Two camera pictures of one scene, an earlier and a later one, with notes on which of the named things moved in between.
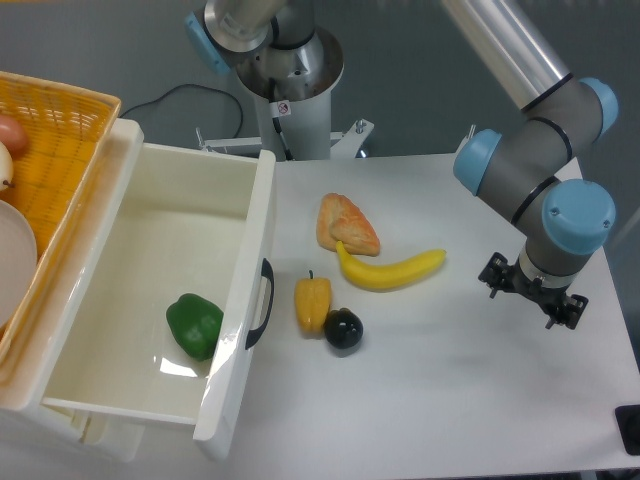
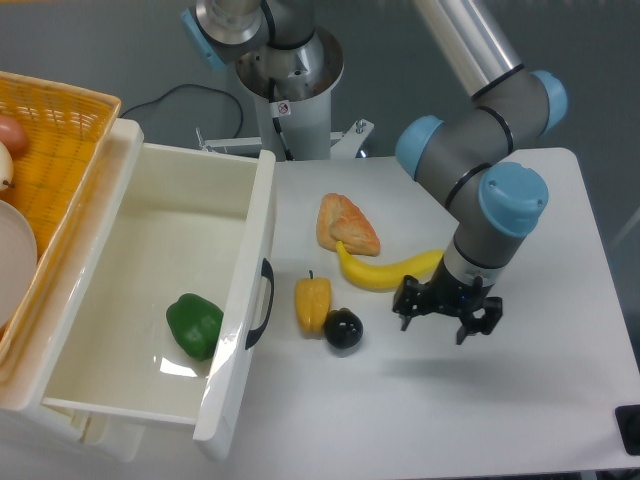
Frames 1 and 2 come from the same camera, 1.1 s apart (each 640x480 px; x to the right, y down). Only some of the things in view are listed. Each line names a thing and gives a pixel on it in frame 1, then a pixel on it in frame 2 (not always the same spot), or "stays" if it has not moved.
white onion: (6, 168) stays
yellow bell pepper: (312, 301) stays
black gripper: (548, 295) -> (448, 294)
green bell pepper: (195, 323) stays
